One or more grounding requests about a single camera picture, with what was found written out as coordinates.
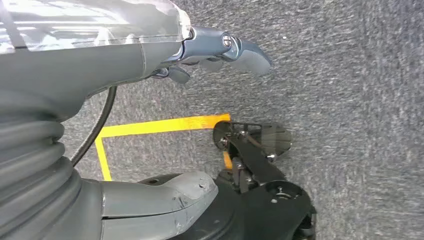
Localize yellow floor tape square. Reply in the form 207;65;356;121
95;113;233;182

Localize robot black left foot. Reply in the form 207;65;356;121
211;120;293;163

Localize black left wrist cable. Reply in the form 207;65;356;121
70;86;118;168

